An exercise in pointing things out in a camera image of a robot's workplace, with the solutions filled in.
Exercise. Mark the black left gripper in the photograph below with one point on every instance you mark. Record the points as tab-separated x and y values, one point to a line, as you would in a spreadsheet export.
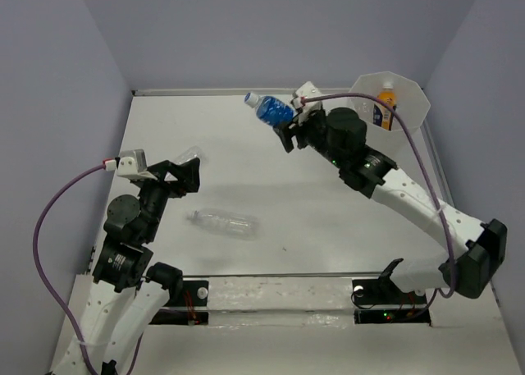
188	173

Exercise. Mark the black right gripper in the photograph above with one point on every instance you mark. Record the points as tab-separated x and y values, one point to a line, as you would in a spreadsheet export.
288	132

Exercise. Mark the blue label water bottle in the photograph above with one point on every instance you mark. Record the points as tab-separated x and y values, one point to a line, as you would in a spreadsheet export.
268	109

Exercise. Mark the orange juice bottle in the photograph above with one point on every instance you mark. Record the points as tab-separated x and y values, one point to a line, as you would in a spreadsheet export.
387	108

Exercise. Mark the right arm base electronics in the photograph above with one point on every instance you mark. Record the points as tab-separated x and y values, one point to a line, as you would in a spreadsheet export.
379	304

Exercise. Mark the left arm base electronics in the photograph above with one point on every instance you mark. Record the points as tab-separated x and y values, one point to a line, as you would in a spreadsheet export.
189	308

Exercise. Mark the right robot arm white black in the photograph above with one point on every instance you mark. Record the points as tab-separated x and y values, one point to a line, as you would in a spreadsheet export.
474	250

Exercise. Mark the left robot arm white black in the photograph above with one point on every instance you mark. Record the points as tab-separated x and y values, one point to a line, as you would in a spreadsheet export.
126	289

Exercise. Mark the white octagonal bin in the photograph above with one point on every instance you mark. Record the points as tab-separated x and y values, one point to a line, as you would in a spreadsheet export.
410	103

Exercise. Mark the clear capless bottle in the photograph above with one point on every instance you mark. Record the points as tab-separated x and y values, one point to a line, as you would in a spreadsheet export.
189	154

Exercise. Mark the clear bottle white cap upper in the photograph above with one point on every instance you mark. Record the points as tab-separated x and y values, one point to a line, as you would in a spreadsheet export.
225	223

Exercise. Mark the white front cover board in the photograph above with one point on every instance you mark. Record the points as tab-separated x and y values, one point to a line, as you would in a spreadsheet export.
304	324

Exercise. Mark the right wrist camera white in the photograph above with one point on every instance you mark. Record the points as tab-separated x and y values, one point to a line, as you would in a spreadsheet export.
304	95

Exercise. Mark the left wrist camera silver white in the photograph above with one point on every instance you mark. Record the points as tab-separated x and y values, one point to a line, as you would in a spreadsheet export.
131	163

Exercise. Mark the aluminium back rail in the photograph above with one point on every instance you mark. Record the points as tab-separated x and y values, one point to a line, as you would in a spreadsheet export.
208	92

